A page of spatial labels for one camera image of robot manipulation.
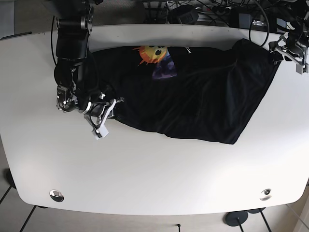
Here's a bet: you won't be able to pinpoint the black power adapter box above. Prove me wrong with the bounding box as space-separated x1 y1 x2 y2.
168 5 199 25

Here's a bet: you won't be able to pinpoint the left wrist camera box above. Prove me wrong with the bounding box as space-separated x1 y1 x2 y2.
296 63 309 74

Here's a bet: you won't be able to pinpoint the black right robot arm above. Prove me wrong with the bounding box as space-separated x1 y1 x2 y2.
44 0 123 138

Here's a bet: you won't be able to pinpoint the right silver table grommet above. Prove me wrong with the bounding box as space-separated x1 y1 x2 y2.
259 188 272 201

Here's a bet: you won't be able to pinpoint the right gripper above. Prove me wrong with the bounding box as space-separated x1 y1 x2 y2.
83 97 125 132

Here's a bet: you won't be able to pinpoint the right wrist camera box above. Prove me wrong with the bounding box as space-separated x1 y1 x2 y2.
92 125 109 140

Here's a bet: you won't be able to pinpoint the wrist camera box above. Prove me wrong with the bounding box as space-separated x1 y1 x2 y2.
296 63 309 74
92 125 109 140

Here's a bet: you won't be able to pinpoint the tangled black cables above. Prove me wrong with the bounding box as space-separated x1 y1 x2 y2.
142 0 290 29

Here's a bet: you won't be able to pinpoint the black T-shirt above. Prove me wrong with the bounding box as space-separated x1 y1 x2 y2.
84 39 279 145

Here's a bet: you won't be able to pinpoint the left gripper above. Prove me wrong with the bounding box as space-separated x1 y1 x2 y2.
268 34 309 65

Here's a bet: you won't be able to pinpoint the left silver table grommet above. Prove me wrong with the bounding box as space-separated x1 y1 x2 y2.
49 189 64 203

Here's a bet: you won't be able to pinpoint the silver table grommet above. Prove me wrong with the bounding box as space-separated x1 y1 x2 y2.
49 189 64 203
259 188 272 201

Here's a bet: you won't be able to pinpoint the black round stand base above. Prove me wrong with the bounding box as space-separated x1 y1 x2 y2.
224 211 248 227

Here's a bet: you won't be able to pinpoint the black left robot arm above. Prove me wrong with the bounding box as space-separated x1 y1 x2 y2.
254 0 309 74

